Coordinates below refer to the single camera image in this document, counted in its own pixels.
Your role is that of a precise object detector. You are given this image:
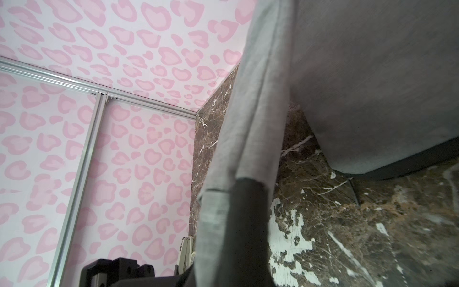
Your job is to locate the grey laptop bag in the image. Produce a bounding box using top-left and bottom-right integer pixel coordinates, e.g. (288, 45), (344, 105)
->
(291, 1), (459, 180)
(193, 1), (298, 287)

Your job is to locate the beige power strip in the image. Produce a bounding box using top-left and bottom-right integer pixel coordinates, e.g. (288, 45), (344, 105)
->
(174, 236), (196, 275)

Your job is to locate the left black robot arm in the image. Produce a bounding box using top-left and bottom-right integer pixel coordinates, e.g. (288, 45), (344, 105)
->
(78, 258), (196, 287)

